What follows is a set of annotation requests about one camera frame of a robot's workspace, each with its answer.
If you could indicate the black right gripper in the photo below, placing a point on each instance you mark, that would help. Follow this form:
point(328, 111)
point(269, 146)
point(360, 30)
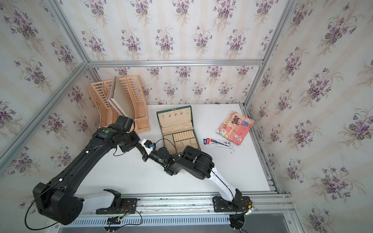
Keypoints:
point(145, 155)

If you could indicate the green jewelry box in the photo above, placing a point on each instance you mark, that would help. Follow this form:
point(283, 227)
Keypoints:
point(177, 129)

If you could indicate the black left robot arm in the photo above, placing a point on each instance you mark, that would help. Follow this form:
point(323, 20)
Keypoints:
point(58, 200)

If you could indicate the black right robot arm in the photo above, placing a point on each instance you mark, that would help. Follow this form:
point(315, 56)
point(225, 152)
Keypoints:
point(196, 162)

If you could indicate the white pen package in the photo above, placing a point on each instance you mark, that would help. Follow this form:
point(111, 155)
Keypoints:
point(218, 143)

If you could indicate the peach plastic file organizer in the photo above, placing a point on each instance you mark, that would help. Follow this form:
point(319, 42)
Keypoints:
point(108, 115)

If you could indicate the beige folder in organizer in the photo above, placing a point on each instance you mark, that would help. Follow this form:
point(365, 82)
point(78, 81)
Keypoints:
point(120, 100)

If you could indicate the pink cartoon spiral notebook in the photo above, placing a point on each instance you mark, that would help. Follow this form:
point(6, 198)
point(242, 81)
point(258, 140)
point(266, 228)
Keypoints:
point(235, 127)

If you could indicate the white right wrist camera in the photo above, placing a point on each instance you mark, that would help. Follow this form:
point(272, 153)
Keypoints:
point(148, 146)

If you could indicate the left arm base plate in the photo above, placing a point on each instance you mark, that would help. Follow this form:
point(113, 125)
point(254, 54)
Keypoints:
point(125, 206)

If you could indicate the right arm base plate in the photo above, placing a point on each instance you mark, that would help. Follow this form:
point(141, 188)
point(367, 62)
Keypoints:
point(220, 205)

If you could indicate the aluminium front rail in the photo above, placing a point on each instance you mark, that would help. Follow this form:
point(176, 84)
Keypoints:
point(201, 203)

